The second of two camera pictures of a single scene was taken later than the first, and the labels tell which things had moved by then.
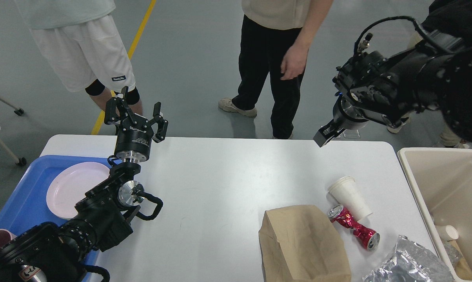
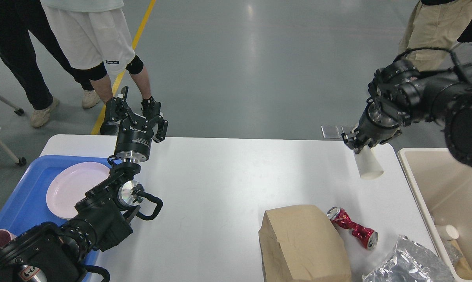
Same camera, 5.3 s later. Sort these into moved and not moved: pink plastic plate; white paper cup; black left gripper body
Moved: white paper cup
Not moved: pink plastic plate; black left gripper body
